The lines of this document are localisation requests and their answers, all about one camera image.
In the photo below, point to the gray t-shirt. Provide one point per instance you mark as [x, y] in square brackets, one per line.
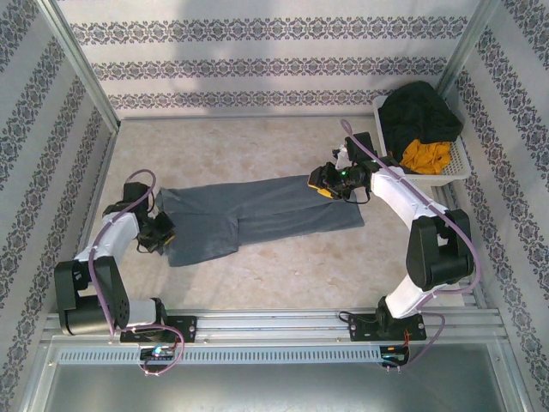
[257, 210]

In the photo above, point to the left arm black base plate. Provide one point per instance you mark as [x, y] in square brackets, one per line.
[182, 328]

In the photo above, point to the aluminium frame post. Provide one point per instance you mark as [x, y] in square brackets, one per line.
[467, 38]
[81, 60]

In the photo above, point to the sheet metal panel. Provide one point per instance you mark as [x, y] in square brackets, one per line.
[274, 386]

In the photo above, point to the black t-shirt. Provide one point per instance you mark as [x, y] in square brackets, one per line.
[420, 116]

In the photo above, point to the aluminium back wall rail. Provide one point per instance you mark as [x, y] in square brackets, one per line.
[249, 116]

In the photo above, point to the yellow t-shirt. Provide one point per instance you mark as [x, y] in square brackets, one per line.
[426, 159]

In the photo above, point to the aluminium mounting rail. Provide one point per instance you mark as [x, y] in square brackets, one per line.
[274, 322]

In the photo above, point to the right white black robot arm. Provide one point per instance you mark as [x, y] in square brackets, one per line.
[399, 193]

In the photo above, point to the white plastic basket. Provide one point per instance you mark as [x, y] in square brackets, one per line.
[461, 165]

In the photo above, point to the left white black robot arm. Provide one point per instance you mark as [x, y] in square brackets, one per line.
[116, 232]

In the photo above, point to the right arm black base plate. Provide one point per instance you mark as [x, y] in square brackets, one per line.
[364, 328]

